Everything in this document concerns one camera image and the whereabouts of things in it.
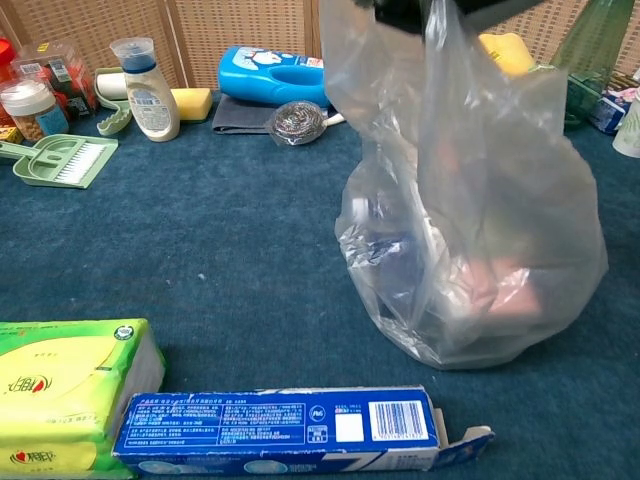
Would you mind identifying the yellow plush toy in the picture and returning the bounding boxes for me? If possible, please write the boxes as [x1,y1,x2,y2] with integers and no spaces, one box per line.
[477,32,537,77]

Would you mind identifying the green transparent bottle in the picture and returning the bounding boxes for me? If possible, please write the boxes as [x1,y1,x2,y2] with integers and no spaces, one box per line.
[549,0,634,132]

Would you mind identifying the blue tissue packet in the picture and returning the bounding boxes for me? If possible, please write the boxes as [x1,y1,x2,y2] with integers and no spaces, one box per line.
[586,86,640,137]

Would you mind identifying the clear jar white lid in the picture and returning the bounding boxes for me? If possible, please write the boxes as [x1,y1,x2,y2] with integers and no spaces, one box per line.
[0,79,71,143]

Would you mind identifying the green yellow tissue pack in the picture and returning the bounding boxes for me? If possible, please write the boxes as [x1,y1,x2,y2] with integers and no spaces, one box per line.
[0,318,167,480]

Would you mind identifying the steel wool scrubber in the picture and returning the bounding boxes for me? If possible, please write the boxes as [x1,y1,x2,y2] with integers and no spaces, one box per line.
[268,99,330,147]

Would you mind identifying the green brush white bristles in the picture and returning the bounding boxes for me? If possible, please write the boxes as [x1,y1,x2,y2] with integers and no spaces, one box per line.
[28,141,109,184]

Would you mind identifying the blue detergent bottle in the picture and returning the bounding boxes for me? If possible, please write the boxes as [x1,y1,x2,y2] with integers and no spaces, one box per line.
[217,45,331,108]

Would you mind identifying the green lint roller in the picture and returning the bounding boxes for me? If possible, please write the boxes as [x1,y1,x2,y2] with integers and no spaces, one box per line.
[93,66,134,138]

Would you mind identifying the yellow sponge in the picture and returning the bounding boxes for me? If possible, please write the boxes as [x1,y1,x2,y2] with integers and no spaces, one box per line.
[170,87,214,124]

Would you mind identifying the green plastic dustpan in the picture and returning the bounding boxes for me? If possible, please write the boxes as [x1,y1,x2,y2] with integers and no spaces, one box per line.
[0,134,120,191]

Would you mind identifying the white paper cup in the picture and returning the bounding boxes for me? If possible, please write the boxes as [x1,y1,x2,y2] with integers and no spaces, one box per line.
[611,96,640,159]

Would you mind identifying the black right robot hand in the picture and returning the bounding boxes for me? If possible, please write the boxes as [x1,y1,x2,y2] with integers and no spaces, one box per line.
[371,0,549,36]

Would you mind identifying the white bottle blue cap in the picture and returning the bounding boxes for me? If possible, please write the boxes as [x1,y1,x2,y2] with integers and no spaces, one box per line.
[109,37,182,144]

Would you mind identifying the wicker folding screen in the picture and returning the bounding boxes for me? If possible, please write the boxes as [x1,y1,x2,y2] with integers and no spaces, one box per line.
[0,0,640,94]

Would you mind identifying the clear plastic bag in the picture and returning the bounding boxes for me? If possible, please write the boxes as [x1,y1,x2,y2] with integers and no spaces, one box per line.
[318,0,610,372]

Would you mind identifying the clear box red contents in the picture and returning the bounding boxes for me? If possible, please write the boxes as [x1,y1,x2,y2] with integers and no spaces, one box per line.
[10,39,99,122]

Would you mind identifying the blue toothpaste box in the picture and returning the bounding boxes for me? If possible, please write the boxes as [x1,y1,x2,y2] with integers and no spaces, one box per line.
[110,384,497,477]

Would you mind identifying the grey folded cloth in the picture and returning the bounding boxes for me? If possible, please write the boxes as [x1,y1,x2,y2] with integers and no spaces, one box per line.
[211,94,282,136]

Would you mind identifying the red lidded container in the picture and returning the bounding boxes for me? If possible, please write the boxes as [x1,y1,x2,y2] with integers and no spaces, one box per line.
[0,37,19,84]

